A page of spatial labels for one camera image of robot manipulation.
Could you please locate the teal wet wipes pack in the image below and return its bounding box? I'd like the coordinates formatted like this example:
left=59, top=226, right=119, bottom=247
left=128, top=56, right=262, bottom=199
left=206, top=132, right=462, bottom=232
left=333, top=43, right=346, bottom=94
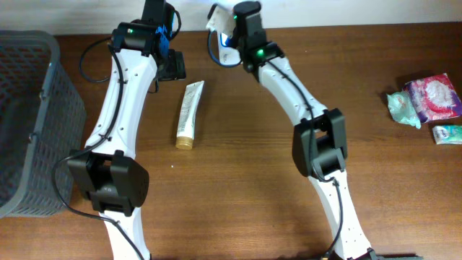
left=387, top=91, right=422, bottom=129

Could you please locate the red purple tissue pack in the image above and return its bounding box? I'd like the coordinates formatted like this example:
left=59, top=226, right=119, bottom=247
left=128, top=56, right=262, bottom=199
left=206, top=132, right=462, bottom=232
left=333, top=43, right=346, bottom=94
left=404, top=73, right=461, bottom=123

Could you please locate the white barcode scanner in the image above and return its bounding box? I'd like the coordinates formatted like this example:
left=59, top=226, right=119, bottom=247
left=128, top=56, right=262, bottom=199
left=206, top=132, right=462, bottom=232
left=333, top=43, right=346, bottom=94
left=217, top=33, right=241, bottom=66

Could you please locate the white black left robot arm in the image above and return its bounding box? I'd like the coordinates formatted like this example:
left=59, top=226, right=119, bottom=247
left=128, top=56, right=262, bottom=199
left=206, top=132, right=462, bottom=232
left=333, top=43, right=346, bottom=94
left=65, top=0, right=186, bottom=259

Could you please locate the green white tissue pack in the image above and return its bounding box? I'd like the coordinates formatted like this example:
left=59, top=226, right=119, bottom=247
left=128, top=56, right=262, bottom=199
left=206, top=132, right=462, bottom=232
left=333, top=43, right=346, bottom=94
left=432, top=125, right=462, bottom=144

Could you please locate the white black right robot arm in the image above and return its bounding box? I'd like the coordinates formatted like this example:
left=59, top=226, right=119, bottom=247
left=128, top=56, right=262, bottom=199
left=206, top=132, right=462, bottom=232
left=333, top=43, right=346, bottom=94
left=232, top=1, right=378, bottom=259

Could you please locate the grey plastic mesh basket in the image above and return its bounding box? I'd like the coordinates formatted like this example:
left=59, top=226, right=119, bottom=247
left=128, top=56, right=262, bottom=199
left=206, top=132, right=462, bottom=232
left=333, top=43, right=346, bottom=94
left=1, top=30, right=87, bottom=218

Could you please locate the white tube gold cap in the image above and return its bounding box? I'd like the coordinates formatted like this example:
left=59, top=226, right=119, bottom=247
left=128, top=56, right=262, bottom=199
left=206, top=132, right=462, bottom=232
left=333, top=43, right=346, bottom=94
left=175, top=81, right=205, bottom=150

